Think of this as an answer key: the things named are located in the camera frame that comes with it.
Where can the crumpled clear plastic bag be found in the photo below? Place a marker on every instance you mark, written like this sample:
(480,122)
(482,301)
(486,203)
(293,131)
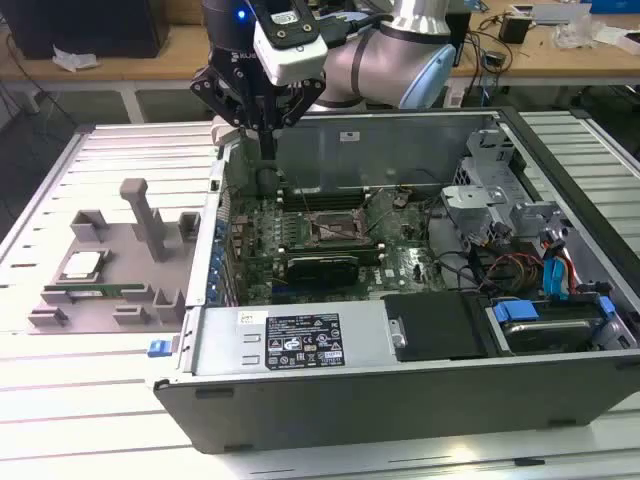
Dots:
(575,32)

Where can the CPU socket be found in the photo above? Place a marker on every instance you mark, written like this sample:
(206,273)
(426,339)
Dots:
(332,230)

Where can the crumpled white paper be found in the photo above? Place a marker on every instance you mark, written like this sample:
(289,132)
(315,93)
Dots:
(75,59)

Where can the black graphics card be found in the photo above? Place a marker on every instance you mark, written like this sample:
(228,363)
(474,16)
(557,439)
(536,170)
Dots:
(322,270)

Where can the grey parts rack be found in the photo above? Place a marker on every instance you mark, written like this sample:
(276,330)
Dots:
(120,270)

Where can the silver CPU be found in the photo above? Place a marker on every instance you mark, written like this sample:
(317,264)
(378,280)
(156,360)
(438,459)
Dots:
(82,265)

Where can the green motherboard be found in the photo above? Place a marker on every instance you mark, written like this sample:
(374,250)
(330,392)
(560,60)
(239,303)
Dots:
(405,280)

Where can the beige case latch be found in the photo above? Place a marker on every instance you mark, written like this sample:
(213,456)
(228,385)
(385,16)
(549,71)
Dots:
(222,134)

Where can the black RAM slot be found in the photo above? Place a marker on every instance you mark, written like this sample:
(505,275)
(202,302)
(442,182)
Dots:
(350,248)
(325,192)
(325,202)

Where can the thin metal locking lever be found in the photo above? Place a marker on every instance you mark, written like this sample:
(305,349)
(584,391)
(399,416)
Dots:
(381,221)
(301,194)

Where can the small black box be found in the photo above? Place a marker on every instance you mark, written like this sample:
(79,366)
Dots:
(514,29)

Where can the green RAM stick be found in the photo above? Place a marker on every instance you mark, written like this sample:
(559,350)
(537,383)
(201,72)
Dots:
(100,287)

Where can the silver power supply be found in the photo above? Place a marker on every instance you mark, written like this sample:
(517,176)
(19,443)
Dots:
(225,345)

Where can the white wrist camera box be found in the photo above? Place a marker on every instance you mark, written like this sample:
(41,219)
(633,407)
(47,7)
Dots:
(295,62)

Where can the small blue clip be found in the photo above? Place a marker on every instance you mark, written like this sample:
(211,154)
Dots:
(159,348)

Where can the silver metal drive cage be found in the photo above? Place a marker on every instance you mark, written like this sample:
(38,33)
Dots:
(475,197)

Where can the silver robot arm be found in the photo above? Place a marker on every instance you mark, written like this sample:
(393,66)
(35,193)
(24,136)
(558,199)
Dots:
(375,65)

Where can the large black monitor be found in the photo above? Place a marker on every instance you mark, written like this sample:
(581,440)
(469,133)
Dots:
(90,25)

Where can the flat white box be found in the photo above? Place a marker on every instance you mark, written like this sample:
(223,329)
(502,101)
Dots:
(620,39)

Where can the wooden desk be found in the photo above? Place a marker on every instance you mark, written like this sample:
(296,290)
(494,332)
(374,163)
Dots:
(165,67)

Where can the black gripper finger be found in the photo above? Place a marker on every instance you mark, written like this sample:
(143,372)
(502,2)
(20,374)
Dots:
(205,90)
(307,95)

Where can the hard disk in blue carrier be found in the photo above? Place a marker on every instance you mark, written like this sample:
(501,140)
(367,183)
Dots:
(545,332)

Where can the black open PC case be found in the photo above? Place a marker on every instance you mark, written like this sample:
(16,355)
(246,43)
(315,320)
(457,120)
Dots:
(400,410)

